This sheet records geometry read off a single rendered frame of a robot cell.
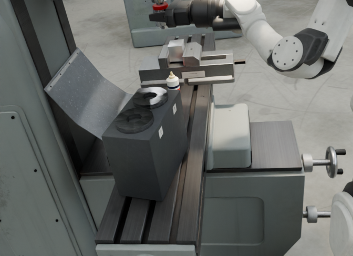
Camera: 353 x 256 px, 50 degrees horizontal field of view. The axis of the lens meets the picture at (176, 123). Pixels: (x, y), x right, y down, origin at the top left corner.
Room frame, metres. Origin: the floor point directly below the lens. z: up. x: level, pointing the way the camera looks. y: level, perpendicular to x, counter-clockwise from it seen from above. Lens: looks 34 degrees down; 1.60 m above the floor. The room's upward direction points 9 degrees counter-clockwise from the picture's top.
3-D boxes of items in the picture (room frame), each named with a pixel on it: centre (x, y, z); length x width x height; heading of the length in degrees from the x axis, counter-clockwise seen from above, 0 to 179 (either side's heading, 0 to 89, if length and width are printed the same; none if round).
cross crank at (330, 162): (1.03, -0.50, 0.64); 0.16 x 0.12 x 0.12; 78
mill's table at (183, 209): (1.14, -0.01, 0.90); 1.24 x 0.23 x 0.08; 168
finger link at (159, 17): (1.11, 0.00, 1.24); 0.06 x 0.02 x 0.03; 67
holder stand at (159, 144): (0.79, 0.07, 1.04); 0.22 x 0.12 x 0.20; 156
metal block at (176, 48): (1.31, -0.05, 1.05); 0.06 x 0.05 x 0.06; 168
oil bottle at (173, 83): (1.14, -0.01, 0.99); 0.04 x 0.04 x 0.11
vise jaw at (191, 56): (1.29, -0.10, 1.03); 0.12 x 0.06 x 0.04; 168
